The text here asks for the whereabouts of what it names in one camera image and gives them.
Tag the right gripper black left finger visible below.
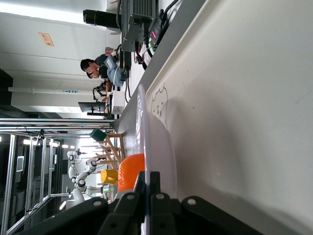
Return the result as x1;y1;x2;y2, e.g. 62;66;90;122
97;171;147;235

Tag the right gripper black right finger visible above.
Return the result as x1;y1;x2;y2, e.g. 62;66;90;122
149;171;177;235

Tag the orange fruit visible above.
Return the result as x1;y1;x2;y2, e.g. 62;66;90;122
117;153;146;193

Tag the pale lavender plate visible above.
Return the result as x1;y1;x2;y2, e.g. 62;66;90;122
135;83;178;235

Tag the yellow cup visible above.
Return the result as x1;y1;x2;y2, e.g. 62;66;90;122
100;168;119;185

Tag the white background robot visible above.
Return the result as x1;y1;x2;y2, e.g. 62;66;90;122
67;147;104;204

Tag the wooden peg drying rack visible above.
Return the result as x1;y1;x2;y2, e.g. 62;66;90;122
93;133;126;172

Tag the green box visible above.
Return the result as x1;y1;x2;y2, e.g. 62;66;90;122
90;127;109;142

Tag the white box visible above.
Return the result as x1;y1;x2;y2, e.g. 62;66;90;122
111;91;126;115

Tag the black monitor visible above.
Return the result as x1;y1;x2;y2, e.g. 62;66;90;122
78;101;106;117

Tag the cream bear print tray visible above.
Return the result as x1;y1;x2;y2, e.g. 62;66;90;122
143;0;313;235

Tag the person with glasses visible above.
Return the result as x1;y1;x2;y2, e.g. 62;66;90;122
86;64;123;87

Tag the person with black hair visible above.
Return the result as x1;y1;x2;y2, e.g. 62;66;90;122
80;53;123;74

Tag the black unit with red display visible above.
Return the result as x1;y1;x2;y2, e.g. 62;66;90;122
147;9;172;47

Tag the grey finned electronics box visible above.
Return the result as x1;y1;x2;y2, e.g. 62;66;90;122
121;0;157;52

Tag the aluminium frame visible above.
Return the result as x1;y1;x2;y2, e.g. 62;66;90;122
0;117;116;235

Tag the black hanging cable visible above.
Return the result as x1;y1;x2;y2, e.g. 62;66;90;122
124;51;132;104

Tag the orange wall sign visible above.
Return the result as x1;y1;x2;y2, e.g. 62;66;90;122
38;32;55;47

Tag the black camera lens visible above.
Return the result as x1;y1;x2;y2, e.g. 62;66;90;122
83;9;122;28

